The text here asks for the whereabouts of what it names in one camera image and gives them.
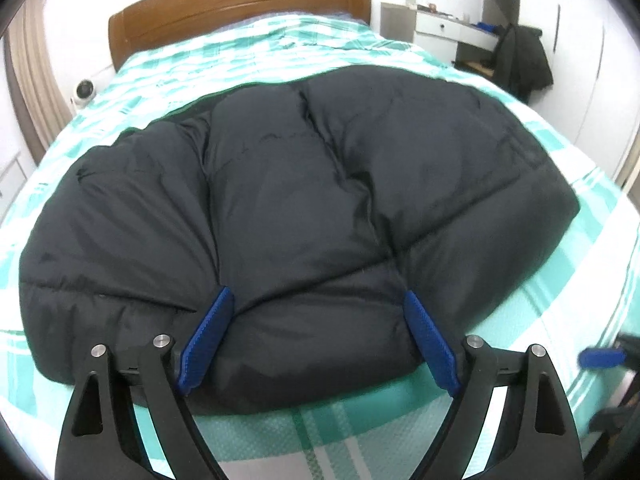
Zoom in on black puffer jacket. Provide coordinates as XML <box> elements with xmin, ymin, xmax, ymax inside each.
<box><xmin>18</xmin><ymin>65</ymin><xmax>579</xmax><ymax>413</ymax></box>

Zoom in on teal plaid bed cover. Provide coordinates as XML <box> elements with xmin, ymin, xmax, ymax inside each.
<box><xmin>1</xmin><ymin>13</ymin><xmax>639</xmax><ymax>479</ymax></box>

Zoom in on long white drawer cabinet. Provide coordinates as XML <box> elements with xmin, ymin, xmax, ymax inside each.
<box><xmin>0</xmin><ymin>152</ymin><xmax>29</xmax><ymax>220</ymax></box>

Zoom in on black coat on chair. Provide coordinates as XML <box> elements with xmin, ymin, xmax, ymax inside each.
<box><xmin>491</xmin><ymin>24</ymin><xmax>553</xmax><ymax>104</ymax></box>

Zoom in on beige curtain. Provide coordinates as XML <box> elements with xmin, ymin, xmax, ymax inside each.
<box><xmin>3</xmin><ymin>0</ymin><xmax>72</xmax><ymax>164</ymax></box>

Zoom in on small white round fan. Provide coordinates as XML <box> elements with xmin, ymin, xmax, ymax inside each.
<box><xmin>70</xmin><ymin>79</ymin><xmax>98</xmax><ymax>110</ymax></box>

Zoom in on white desk with drawer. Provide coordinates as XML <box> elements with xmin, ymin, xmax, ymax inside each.
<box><xmin>380</xmin><ymin>2</ymin><xmax>499</xmax><ymax>65</ymax></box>

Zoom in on brown wooden headboard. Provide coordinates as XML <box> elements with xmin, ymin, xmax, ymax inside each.
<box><xmin>108</xmin><ymin>0</ymin><xmax>371</xmax><ymax>70</ymax></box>

